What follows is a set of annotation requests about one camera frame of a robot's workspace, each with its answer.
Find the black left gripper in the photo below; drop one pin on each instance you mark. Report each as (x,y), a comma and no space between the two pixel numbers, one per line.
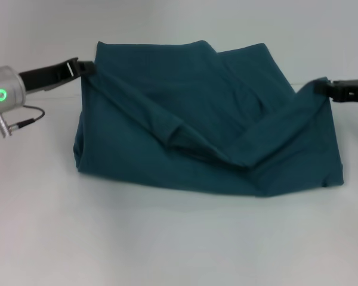
(47,74)

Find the silver and white left arm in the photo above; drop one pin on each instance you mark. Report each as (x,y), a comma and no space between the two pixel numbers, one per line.
(4,89)

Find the teal t-shirt with FREE print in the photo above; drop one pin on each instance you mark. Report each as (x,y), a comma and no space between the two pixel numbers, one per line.
(209,119)

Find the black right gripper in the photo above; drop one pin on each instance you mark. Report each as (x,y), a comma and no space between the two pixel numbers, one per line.
(356,90)

